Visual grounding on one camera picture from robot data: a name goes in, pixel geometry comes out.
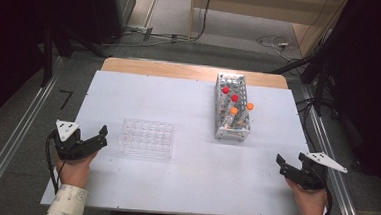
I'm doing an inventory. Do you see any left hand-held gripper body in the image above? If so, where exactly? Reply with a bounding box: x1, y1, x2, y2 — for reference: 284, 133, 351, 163
53, 118, 100, 164

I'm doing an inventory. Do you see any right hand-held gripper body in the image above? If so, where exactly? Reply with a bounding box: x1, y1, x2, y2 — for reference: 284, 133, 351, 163
295, 150, 350, 193

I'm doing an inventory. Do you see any white test tube rack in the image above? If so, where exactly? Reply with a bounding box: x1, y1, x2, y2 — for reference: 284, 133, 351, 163
212, 71, 256, 143

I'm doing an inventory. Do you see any orange capped clear tube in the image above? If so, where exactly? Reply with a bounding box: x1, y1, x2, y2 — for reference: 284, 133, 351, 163
221, 105, 241, 128
236, 101, 256, 127

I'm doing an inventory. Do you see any red capped clear tube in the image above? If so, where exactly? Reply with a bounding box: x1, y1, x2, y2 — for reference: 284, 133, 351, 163
220, 85, 233, 105
228, 93, 241, 115

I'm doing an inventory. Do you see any person's left hand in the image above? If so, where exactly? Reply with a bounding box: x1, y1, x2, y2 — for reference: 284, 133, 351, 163
53, 148, 99, 191

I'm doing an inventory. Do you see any person's right hand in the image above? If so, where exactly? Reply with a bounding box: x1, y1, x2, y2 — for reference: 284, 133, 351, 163
282, 177, 329, 215

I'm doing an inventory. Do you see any clear plastic well plate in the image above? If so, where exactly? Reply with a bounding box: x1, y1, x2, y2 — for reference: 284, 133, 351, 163
117, 117, 177, 161

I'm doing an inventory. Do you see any wooden table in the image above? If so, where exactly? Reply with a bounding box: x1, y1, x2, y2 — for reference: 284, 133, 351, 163
99, 56, 291, 90

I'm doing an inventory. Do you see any black metal stand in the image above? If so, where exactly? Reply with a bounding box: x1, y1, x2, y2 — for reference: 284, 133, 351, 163
38, 20, 111, 92
261, 0, 353, 119

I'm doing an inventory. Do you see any white table cover board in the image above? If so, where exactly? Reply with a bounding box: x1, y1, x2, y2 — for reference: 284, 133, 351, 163
39, 66, 339, 215

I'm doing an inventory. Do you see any dark curtain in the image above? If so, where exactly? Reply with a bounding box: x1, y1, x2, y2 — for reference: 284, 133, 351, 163
319, 0, 381, 203
0, 0, 54, 135

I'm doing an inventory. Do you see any black cabinet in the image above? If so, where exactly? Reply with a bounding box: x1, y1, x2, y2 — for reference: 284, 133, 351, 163
80, 0, 138, 48

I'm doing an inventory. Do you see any light wooden furniture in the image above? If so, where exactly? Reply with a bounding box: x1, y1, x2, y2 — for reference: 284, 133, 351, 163
187, 0, 350, 61

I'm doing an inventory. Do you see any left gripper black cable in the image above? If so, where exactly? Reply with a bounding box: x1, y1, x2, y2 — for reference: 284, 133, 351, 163
42, 128, 65, 195

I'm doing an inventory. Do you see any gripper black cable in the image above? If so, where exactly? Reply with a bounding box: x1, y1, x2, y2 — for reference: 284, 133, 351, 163
42, 128, 65, 195
319, 181, 336, 215

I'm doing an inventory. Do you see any metal floor rail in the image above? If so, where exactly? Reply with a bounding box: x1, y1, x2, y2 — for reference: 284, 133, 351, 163
286, 81, 376, 215
0, 51, 66, 215

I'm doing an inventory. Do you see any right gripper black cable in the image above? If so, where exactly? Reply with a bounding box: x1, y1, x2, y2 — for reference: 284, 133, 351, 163
319, 181, 336, 215

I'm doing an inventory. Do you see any black cable beside table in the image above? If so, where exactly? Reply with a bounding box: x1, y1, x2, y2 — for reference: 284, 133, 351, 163
289, 96, 331, 189

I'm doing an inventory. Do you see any white floor cable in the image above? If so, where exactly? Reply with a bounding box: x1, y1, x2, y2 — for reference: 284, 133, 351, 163
254, 32, 300, 64

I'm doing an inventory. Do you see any thin black floor cable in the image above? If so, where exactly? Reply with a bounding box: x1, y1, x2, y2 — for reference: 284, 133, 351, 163
186, 0, 214, 43

